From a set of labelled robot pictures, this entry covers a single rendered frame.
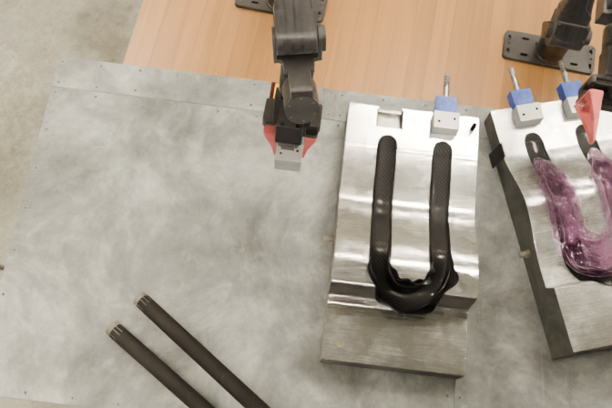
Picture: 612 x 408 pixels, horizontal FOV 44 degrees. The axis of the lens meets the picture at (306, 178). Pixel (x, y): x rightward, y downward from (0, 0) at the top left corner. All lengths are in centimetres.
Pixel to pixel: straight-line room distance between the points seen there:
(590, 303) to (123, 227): 89
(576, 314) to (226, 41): 90
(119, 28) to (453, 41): 132
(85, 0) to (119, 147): 123
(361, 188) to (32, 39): 157
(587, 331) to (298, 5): 76
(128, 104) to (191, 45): 19
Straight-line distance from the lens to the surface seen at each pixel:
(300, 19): 121
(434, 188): 146
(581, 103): 126
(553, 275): 149
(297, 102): 119
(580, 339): 144
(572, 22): 160
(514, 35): 174
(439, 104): 151
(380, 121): 152
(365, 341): 140
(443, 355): 141
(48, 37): 271
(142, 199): 154
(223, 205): 151
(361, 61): 165
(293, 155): 137
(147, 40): 169
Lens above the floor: 223
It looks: 70 degrees down
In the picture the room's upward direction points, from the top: 5 degrees clockwise
